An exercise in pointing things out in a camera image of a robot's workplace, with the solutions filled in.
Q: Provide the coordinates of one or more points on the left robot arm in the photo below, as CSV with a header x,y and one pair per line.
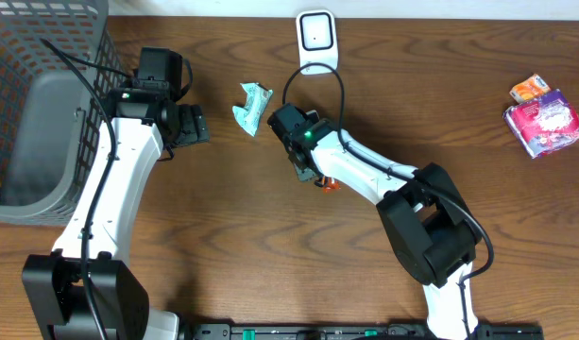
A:
x,y
84,289

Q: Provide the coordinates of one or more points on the pink purple snack bag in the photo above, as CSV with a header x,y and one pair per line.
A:
x,y
544,124

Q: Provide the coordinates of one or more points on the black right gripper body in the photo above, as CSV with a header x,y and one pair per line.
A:
x,y
305,173

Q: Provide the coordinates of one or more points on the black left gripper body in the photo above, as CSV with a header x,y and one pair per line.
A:
x,y
195,125

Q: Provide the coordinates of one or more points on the orange tissue pack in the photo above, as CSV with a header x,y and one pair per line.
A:
x,y
532,87

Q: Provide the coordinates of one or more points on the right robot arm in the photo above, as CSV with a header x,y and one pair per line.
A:
x,y
429,227

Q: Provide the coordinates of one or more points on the white barcode scanner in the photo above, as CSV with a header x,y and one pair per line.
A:
x,y
317,42

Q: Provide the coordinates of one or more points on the grey plastic mesh basket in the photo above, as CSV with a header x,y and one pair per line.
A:
x,y
49,122

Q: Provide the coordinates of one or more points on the teal green snack packet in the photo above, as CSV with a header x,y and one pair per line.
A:
x,y
248,117

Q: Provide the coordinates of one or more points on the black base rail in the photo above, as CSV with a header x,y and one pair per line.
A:
x,y
219,331

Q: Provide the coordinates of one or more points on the red brown snack packet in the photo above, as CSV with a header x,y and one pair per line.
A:
x,y
330,184

